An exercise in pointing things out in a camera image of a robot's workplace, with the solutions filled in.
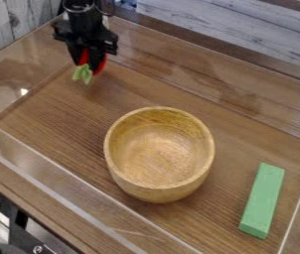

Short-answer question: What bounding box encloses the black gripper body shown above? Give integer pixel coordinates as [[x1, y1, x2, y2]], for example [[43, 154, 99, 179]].
[[52, 20, 117, 55]]

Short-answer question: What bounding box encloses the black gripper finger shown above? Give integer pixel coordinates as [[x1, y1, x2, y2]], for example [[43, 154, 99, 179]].
[[67, 41, 83, 65], [88, 47, 105, 72]]

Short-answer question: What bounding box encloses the red plush strawberry toy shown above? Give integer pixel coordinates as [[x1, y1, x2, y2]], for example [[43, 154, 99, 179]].
[[72, 48, 107, 84]]

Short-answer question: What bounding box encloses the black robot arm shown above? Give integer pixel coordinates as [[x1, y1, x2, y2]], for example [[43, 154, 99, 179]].
[[52, 0, 117, 75]]

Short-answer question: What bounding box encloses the wooden bowl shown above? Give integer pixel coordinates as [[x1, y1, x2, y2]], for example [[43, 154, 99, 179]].
[[103, 106, 215, 203]]

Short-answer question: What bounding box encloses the green rectangular block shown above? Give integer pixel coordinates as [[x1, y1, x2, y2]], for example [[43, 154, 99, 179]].
[[238, 163, 285, 239]]

